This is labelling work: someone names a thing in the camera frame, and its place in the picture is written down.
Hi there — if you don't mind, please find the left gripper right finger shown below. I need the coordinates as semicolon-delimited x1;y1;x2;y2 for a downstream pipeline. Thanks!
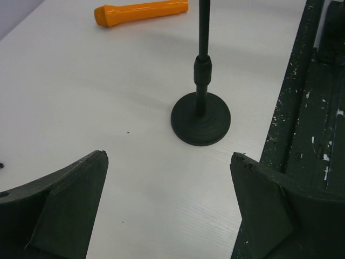
230;153;344;258

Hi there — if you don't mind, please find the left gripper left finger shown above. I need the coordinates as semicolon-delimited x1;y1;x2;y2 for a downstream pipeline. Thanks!
1;151;109;258

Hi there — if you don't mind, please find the black front rail base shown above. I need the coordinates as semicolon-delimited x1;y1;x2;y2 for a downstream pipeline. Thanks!
260;1;344;195

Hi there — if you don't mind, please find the orange microphone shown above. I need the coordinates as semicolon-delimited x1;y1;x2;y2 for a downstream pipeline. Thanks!
94;1;189;28

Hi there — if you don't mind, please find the black round-base mic stand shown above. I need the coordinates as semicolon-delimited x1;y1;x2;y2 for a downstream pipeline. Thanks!
170;1;231;146

